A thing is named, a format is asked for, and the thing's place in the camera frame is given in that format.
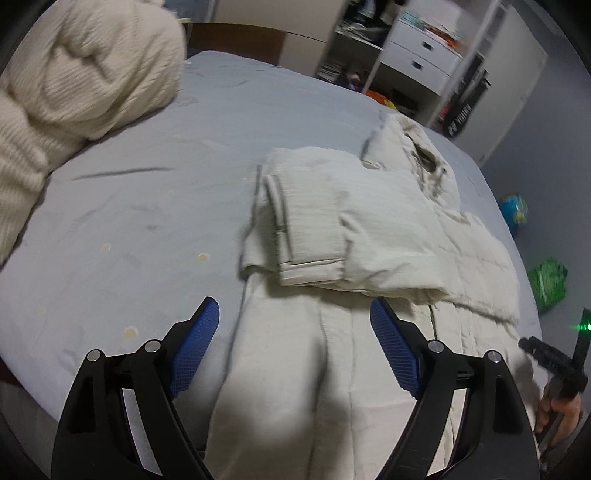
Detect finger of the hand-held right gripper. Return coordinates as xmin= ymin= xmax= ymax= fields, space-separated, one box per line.
xmin=519 ymin=336 xmax=578 ymax=385

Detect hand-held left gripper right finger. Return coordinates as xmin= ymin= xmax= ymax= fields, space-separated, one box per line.
xmin=370 ymin=298 xmax=541 ymax=480

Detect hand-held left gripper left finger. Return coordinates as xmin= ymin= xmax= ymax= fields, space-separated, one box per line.
xmin=51 ymin=298 xmax=221 ymax=480

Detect folded clothes on shelf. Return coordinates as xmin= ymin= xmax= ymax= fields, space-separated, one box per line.
xmin=318 ymin=60 xmax=370 ymax=93

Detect person's right hand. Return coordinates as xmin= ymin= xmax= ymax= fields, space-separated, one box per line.
xmin=537 ymin=394 xmax=583 ymax=439

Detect green shopping bag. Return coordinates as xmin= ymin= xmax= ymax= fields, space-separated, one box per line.
xmin=526 ymin=257 xmax=570 ymax=317

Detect bed with grey sheet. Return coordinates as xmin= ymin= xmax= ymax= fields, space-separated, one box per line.
xmin=0 ymin=48 xmax=551 ymax=462

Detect blue globe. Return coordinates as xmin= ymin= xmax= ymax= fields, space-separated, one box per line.
xmin=499 ymin=193 xmax=530 ymax=235

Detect orange clothing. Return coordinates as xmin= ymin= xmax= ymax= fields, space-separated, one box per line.
xmin=366 ymin=90 xmax=399 ymax=110

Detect black racket bag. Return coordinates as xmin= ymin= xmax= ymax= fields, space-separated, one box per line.
xmin=438 ymin=52 xmax=491 ymax=140

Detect white door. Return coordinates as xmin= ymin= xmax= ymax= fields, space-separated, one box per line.
xmin=475 ymin=6 xmax=551 ymax=164

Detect white drawer unit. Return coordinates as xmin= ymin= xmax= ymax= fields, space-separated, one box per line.
xmin=369 ymin=21 xmax=465 ymax=100

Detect cream knit blanket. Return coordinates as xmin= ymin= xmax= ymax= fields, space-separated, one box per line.
xmin=0 ymin=0 xmax=188 ymax=269

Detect white open shelf unit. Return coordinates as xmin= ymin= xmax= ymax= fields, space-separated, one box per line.
xmin=316 ymin=0 xmax=503 ymax=136

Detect brown wooden headboard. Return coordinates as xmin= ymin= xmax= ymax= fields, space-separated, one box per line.
xmin=185 ymin=21 xmax=289 ymax=66

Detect pile of things on drawers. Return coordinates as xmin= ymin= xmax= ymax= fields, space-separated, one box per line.
xmin=398 ymin=10 xmax=463 ymax=52

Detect cream wardrobe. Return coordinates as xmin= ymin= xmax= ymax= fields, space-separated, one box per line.
xmin=210 ymin=0 xmax=354 ymax=80

